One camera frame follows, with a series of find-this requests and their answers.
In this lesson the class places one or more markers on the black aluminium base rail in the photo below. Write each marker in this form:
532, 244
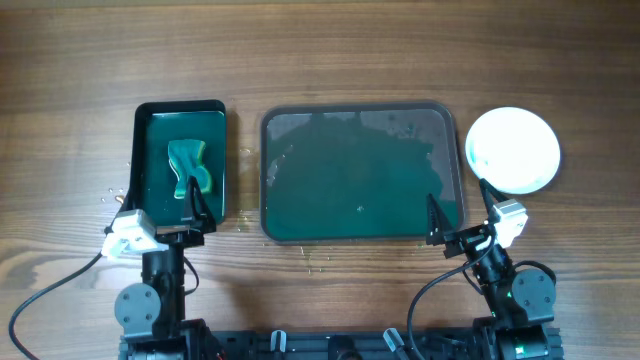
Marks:
340, 345

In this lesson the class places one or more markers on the dark grey serving tray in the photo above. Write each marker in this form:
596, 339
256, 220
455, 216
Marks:
357, 172

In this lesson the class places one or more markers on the green yellow sponge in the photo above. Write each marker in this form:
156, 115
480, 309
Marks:
186, 161

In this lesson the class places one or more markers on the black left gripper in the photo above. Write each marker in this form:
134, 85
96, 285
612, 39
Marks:
179, 236

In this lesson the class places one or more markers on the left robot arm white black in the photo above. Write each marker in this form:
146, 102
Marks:
152, 312

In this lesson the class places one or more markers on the black water tray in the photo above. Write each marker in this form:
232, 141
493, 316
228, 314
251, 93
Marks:
152, 180

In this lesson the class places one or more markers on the white plate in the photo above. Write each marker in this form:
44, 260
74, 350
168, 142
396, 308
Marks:
514, 149

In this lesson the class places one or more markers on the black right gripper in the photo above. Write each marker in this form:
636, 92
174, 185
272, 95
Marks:
463, 240

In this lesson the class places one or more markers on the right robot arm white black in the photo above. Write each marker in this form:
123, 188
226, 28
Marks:
520, 296

